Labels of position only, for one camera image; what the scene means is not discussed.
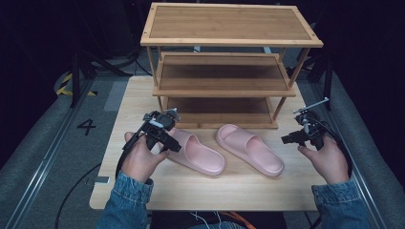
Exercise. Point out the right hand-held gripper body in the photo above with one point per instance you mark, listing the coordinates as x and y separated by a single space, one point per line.
313 130

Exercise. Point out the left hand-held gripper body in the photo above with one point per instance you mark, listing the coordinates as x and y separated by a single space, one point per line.
163 122

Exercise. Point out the pink slipper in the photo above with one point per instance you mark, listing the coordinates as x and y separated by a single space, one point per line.
200 156
254 149

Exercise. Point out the wooden three-tier shoe rack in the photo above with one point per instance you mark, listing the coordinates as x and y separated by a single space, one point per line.
229 24

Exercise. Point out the person's left hand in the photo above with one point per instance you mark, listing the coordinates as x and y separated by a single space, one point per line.
140 162

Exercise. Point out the person's right hand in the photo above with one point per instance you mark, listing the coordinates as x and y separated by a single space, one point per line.
331 162

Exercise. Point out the black metal stand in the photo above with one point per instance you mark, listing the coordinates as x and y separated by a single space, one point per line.
328 86
75 79

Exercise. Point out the grey floor tape patch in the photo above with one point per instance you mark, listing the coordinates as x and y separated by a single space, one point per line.
115 95

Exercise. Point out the yellow and black striped tape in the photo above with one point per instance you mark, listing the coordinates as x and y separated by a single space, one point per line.
63 90

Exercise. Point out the metal floor rail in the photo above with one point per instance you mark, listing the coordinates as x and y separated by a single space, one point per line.
47 159
366 191

